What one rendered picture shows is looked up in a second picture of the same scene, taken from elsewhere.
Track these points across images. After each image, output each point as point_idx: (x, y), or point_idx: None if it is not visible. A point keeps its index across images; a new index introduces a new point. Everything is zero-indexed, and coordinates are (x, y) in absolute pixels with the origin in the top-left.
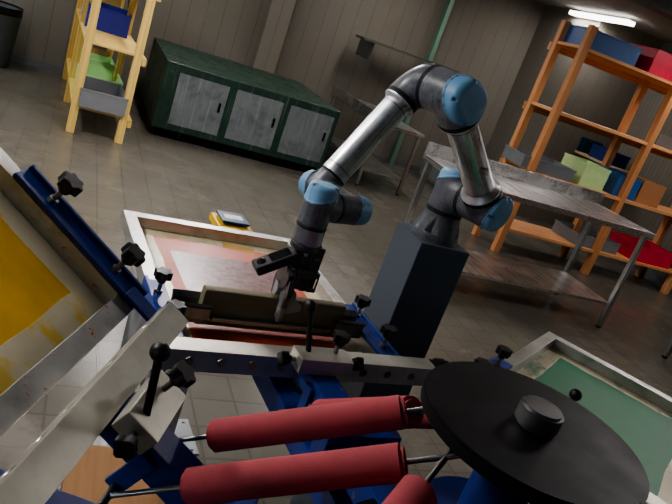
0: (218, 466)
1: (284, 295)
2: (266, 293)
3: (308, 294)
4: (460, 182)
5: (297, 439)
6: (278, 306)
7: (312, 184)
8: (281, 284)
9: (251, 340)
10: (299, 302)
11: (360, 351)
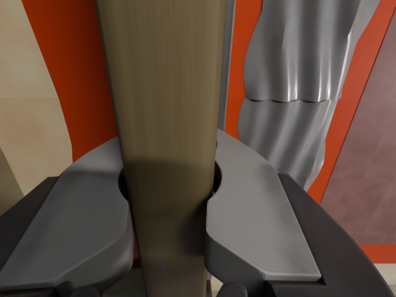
0: None
1: (7, 253)
2: (182, 112)
3: (389, 269)
4: None
5: None
6: (102, 164)
7: None
8: (234, 281)
9: (92, 3)
10: (144, 282)
11: (140, 292)
